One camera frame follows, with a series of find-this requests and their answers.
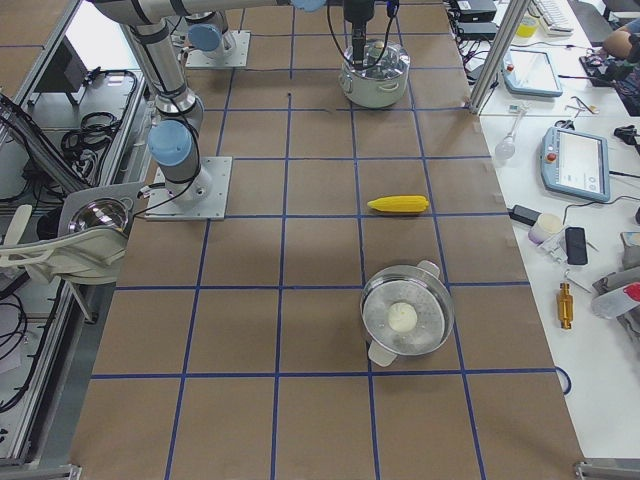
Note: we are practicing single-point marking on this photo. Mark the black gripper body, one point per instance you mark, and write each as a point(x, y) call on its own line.
point(358, 14)

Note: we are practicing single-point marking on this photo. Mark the glass pot lid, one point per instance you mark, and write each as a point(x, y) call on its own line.
point(382, 61)

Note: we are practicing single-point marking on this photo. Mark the yellow corn cob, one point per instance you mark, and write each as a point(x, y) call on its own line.
point(399, 204)

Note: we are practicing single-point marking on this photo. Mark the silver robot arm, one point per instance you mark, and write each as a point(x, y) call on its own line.
point(208, 37)
point(173, 142)

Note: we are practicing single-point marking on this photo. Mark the white electric cooking pot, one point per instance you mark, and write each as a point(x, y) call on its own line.
point(370, 93)

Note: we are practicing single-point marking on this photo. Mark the steel steamer pot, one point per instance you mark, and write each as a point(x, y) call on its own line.
point(419, 285)

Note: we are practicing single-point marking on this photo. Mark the far blue teach pendant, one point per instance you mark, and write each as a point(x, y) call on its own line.
point(530, 72)

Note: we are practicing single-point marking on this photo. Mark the blue teach pendant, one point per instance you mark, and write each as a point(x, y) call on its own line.
point(530, 72)
point(575, 164)

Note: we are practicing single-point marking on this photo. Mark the white light bulb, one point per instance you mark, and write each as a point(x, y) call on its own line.
point(505, 149)

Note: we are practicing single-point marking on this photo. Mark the near blue teach pendant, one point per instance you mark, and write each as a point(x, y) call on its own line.
point(575, 164)

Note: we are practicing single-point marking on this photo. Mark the white paper cup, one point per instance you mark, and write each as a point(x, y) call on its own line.
point(545, 226)

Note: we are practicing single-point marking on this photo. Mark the white steamed bun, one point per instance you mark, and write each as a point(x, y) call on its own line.
point(402, 317)

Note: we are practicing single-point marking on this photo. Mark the steel bowl on tray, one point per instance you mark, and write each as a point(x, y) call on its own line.
point(108, 212)

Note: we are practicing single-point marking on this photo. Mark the black smartphone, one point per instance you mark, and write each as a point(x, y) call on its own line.
point(576, 246)

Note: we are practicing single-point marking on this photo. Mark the gold metal cylinder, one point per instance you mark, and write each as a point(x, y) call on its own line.
point(565, 305)

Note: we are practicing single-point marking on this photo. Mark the aluminium frame post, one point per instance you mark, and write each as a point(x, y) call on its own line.
point(511, 19)

